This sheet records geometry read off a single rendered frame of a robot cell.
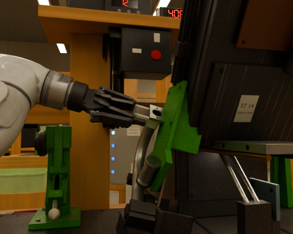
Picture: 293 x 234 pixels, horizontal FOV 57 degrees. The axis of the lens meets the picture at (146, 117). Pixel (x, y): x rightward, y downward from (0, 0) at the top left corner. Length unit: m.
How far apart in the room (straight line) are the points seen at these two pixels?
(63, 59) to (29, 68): 10.40
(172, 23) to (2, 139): 0.65
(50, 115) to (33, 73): 0.41
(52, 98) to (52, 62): 10.42
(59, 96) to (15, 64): 0.12
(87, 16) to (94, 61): 0.16
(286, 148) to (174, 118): 0.24
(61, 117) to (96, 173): 0.25
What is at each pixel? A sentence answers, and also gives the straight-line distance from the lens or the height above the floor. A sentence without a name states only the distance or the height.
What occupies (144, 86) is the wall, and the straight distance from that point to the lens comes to 10.96.
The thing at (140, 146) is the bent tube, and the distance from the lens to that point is 0.75.
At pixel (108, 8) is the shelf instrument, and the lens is 0.97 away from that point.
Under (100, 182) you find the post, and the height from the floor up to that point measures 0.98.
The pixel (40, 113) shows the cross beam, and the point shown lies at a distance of 1.07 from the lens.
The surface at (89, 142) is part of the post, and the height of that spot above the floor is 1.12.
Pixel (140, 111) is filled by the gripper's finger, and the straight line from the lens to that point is 0.72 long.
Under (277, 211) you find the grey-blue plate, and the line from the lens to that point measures 0.66.
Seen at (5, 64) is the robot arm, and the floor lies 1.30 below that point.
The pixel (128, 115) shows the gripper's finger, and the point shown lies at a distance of 0.68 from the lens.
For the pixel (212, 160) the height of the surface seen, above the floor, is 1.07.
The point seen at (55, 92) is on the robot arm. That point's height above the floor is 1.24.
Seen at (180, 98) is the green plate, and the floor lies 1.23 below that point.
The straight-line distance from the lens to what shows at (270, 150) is 0.52.
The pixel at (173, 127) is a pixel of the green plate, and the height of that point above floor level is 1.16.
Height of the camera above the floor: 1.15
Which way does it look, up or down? 4 degrees up
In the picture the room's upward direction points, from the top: straight up
